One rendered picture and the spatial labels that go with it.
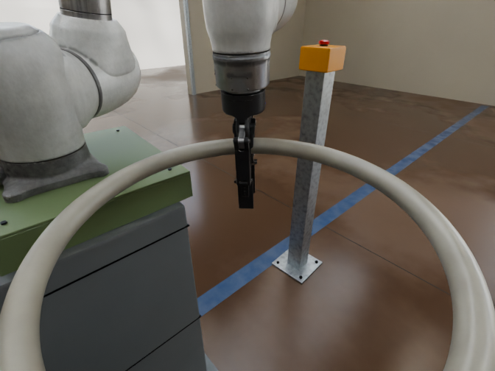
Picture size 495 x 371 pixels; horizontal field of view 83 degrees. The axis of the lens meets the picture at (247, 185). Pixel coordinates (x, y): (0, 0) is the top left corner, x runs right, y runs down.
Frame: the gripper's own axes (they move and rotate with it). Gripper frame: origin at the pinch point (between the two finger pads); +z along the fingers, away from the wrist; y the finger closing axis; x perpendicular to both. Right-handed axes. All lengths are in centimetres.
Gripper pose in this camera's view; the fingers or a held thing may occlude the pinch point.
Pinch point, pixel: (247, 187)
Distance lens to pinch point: 58.6
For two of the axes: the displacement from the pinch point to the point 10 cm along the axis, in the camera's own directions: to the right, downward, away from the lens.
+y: -0.8, 5.7, -8.2
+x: 10.0, 0.2, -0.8
